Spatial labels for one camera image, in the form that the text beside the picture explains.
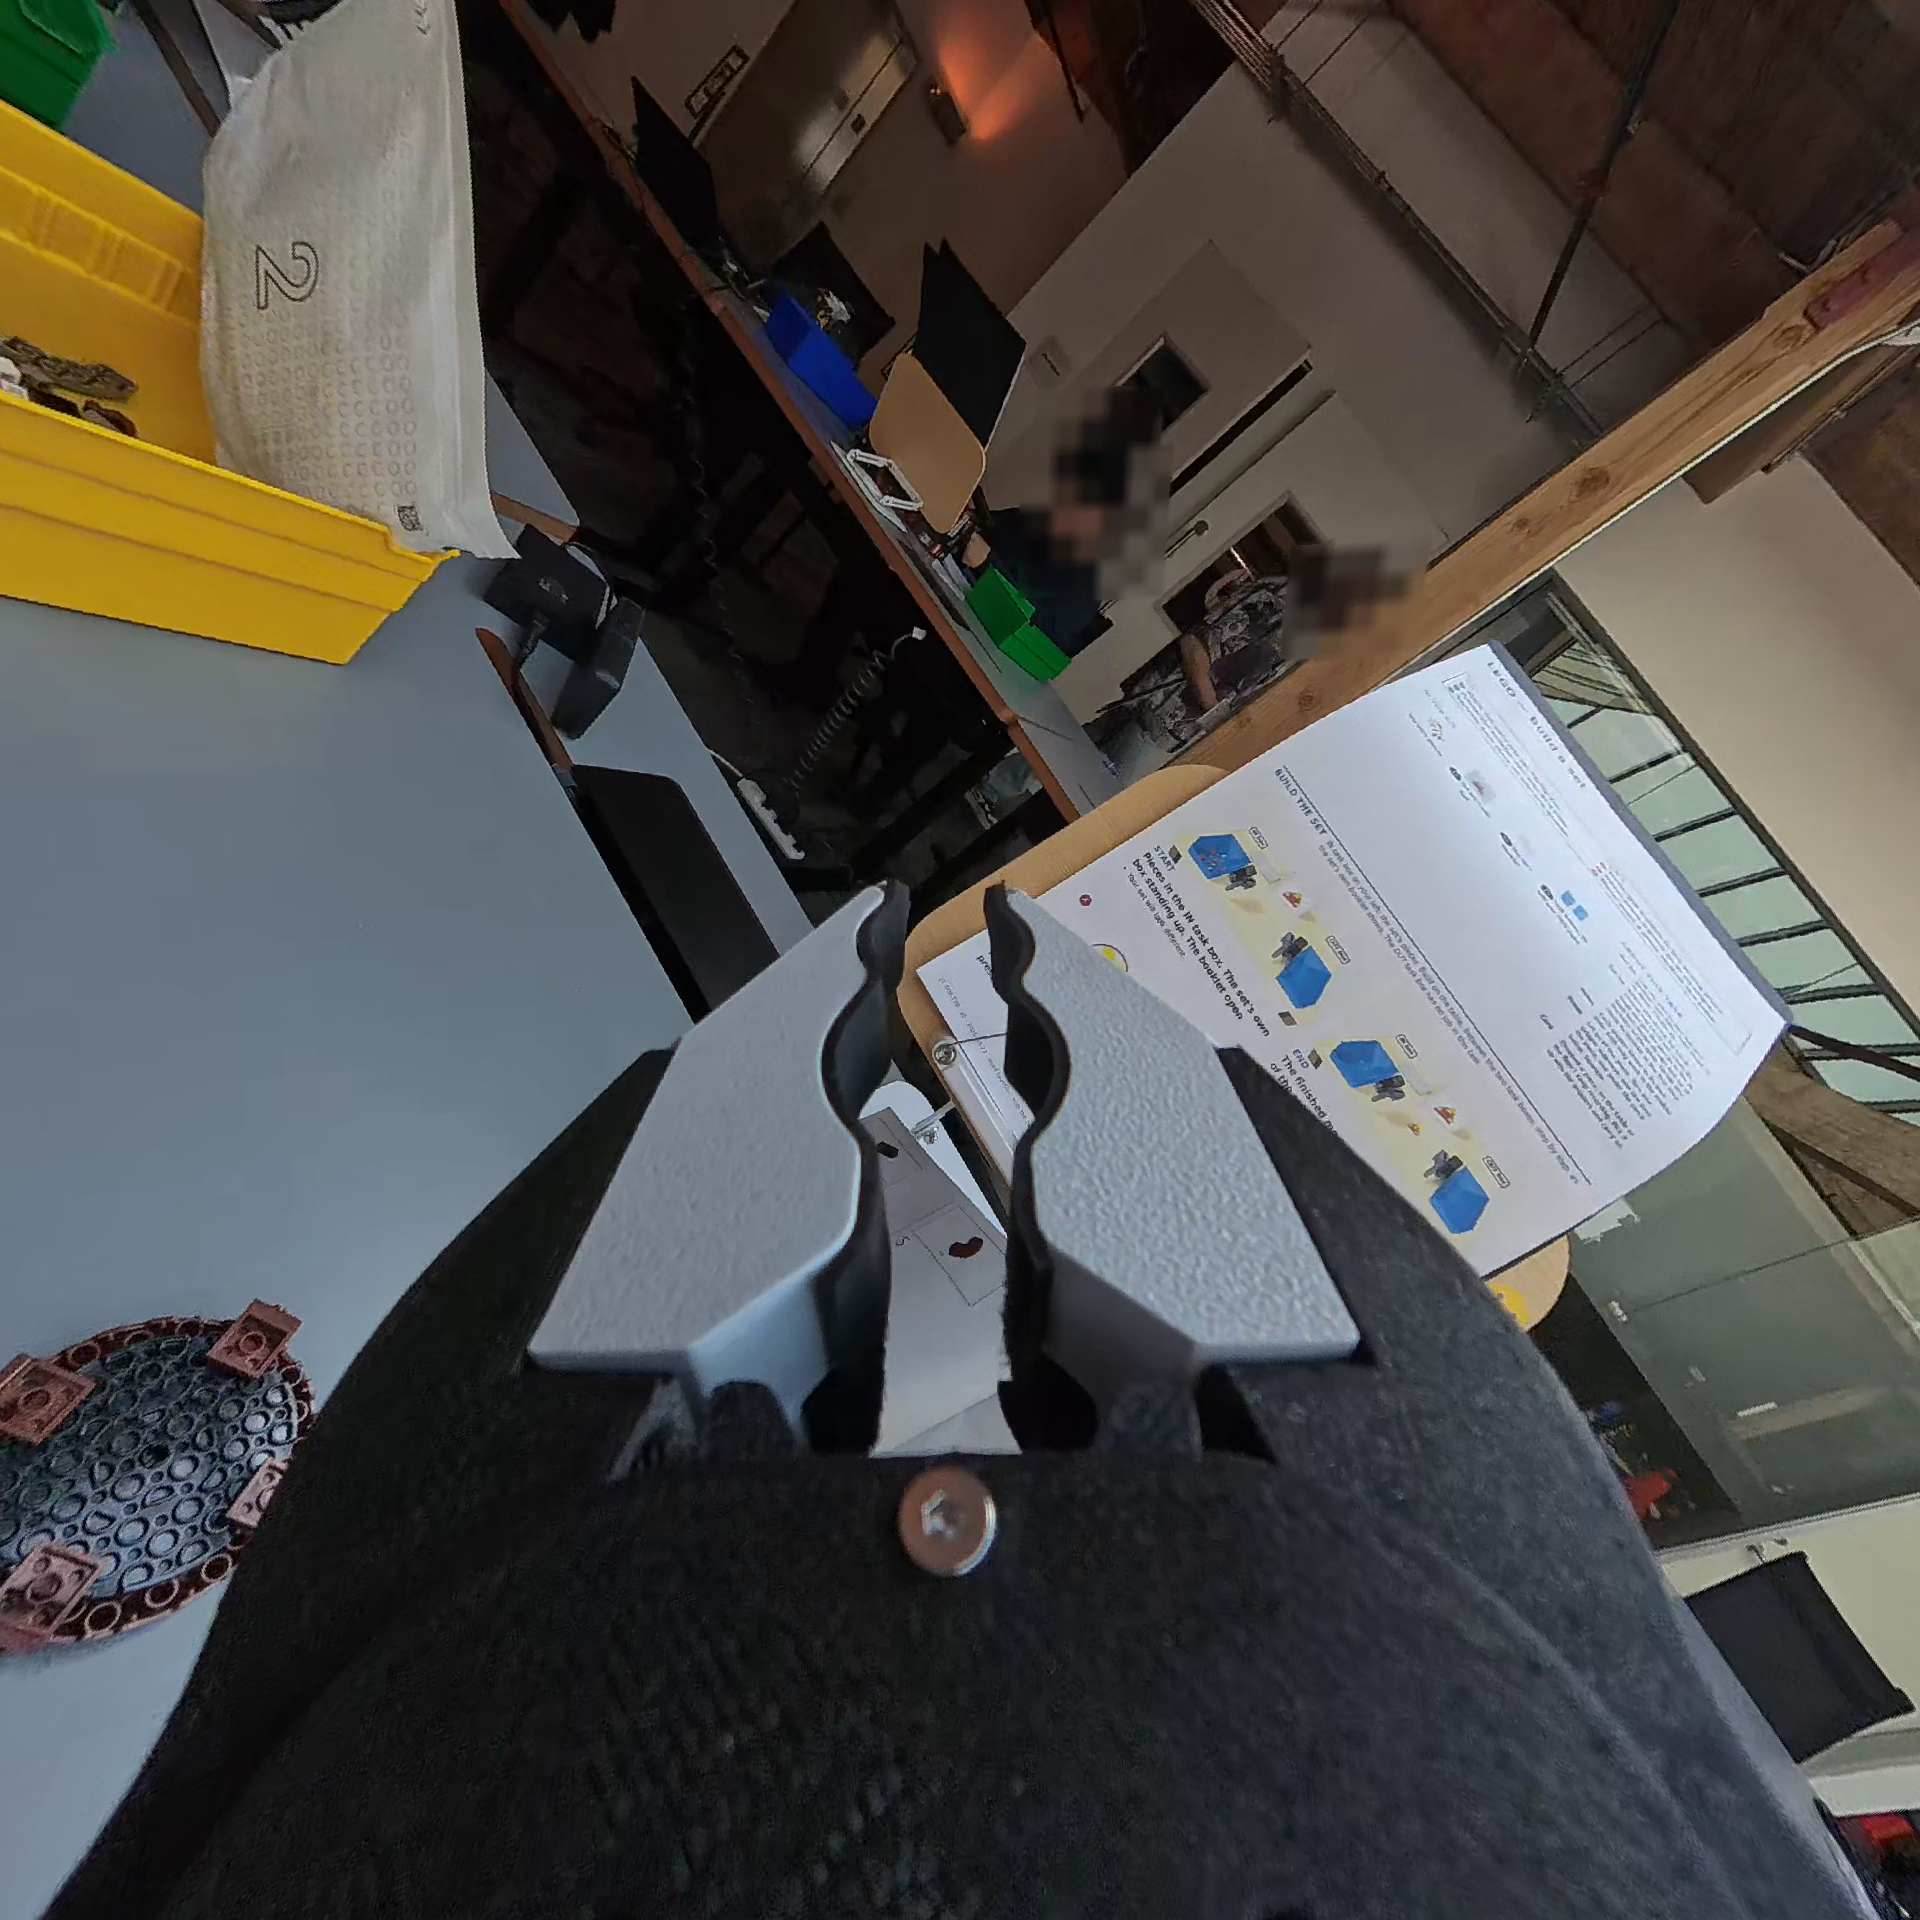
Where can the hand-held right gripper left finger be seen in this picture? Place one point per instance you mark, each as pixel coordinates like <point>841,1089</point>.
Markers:
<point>704,1201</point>

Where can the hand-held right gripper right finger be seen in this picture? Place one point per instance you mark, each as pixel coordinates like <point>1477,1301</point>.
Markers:
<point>1184,1201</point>

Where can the brown round brick model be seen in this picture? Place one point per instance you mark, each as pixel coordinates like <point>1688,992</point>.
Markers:
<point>134,1470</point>

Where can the yellow plastic bin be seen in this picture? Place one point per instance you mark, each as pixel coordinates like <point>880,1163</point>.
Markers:
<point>149,524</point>

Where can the grey adjoining desk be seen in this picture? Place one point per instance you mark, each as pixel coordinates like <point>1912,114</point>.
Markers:
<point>661,744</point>

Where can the building instruction booklet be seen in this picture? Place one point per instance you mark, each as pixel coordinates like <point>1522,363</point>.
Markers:
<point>931,1244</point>

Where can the printed instruction sheet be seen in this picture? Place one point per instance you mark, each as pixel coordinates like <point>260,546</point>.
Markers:
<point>1425,931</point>

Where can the white power strip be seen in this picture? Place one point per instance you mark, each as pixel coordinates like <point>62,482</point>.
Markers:
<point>769,803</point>

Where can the wooden workbench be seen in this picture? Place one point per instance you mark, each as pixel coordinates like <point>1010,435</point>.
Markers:
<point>1049,720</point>

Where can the small green plastic bin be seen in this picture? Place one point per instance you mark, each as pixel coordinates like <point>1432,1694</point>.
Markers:
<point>996,600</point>
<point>1035,652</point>

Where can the blue plastic bin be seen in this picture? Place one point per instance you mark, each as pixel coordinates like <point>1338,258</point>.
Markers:
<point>819,358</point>

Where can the black monitor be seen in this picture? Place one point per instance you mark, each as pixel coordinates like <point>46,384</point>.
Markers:
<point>966,338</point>

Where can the white numbered paper bag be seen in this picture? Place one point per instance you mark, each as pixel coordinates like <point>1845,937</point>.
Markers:
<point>346,300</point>

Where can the loose brick pieces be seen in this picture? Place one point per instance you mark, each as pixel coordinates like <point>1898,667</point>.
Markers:
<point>59,381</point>

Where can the wooden support post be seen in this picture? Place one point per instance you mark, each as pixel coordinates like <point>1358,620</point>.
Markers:
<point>1574,493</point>

